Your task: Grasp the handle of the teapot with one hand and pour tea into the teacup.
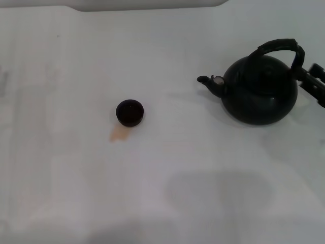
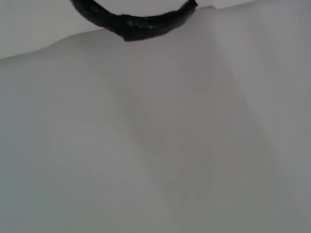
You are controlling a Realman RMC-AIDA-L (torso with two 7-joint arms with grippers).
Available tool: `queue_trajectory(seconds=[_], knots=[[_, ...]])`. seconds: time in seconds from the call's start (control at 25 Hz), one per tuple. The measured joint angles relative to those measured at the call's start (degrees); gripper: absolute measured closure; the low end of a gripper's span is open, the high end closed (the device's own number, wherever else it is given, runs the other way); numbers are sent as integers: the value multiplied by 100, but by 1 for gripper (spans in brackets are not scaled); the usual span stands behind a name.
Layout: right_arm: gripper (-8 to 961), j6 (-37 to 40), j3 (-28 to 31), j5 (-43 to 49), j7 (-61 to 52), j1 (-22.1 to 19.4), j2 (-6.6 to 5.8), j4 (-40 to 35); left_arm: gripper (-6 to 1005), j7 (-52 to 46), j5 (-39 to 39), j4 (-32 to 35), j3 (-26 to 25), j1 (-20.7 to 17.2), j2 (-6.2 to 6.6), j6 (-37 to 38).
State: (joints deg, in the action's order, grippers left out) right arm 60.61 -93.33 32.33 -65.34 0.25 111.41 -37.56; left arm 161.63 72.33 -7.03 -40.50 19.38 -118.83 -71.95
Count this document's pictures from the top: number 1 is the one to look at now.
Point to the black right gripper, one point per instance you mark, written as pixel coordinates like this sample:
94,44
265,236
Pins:
318,89

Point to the dark brown ceramic teacup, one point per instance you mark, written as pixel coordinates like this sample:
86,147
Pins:
130,113

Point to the light brown tea spill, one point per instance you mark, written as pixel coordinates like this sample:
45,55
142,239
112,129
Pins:
118,134

